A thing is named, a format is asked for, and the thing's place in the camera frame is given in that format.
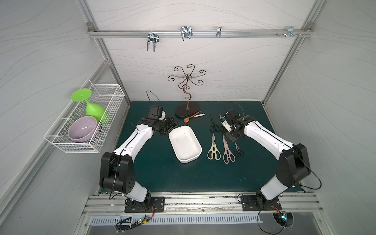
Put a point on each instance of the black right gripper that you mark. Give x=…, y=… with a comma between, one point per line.
x=232, y=134

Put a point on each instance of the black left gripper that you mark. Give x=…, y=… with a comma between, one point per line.
x=167, y=125

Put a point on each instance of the black handled steel scissors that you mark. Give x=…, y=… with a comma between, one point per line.
x=222, y=127

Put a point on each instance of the all black scissors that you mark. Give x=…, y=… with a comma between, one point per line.
x=214, y=127

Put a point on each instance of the small black handled scissors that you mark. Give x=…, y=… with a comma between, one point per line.
x=239, y=151

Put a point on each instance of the white storage box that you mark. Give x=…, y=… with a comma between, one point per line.
x=185, y=144

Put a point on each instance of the pink kitchen scissors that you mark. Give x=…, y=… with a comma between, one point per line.
x=228, y=156

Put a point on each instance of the cream kitchen scissors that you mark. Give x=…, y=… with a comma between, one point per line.
x=213, y=152

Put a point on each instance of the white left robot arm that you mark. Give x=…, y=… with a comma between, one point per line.
x=117, y=172

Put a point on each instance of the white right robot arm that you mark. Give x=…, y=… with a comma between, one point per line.
x=293, y=161

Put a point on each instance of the orange spoon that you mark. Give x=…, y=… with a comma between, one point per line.
x=188, y=118

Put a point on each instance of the bronze jewelry tree stand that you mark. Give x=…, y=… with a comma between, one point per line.
x=191, y=107

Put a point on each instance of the green table mat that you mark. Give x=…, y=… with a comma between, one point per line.
x=158, y=169

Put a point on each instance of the lilac bowl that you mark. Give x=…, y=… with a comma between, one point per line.
x=82, y=129

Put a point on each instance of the green plastic goblet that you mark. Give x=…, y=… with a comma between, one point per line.
x=92, y=109

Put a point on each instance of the metal double hook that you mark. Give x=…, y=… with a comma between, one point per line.
x=186, y=32
x=152, y=39

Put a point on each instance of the metal single hook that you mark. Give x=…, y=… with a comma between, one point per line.
x=218, y=32

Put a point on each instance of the metal corner hook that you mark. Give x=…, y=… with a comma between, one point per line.
x=290, y=33

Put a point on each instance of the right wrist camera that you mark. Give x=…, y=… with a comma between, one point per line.
x=230, y=118

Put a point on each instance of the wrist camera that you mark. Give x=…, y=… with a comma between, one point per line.
x=230, y=118
x=155, y=113

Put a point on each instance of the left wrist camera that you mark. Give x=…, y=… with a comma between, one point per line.
x=155, y=113

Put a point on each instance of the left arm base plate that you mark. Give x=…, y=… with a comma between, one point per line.
x=155, y=204

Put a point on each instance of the white wire basket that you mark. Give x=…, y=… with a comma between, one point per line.
x=109, y=96

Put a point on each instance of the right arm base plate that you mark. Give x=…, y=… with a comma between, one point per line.
x=258, y=203

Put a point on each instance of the aluminium front rail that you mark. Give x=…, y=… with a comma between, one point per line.
x=199, y=203

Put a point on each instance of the aluminium rail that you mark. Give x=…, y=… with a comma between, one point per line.
x=199, y=203
x=197, y=33

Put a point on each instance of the aluminium top rail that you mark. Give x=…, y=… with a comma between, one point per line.
x=197, y=33

